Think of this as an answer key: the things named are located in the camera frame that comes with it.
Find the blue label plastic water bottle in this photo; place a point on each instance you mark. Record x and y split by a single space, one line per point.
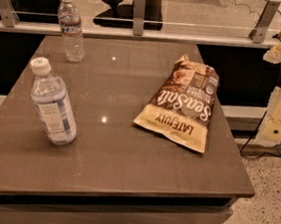
50 97

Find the metal railing bracket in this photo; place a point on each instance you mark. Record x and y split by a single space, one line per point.
258 33
8 14
138 13

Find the black office chair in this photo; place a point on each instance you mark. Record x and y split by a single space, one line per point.
122 15

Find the left metal railing bracket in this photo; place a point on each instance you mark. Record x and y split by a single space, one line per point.
8 14

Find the clear plastic water bottle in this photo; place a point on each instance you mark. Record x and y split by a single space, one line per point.
71 29

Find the right metal railing bracket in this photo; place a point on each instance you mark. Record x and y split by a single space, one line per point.
258 33

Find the brown sea salt chip bag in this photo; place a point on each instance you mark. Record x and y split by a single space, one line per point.
181 109

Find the middle metal railing bracket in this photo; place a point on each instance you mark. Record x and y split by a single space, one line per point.
138 13

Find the grey cabinet drawer front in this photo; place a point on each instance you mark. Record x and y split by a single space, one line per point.
104 214

